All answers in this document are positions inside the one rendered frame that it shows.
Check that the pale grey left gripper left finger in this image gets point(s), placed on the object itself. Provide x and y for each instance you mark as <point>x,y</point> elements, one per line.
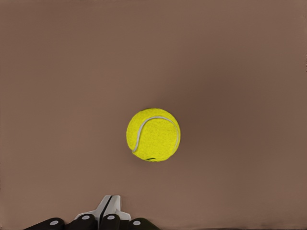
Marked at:
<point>102,208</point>

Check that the yellow tennis ball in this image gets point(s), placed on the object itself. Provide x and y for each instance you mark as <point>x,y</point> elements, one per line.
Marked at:
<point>153,135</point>

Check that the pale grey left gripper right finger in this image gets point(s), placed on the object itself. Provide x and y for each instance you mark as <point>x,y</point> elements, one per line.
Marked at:
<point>117,208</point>

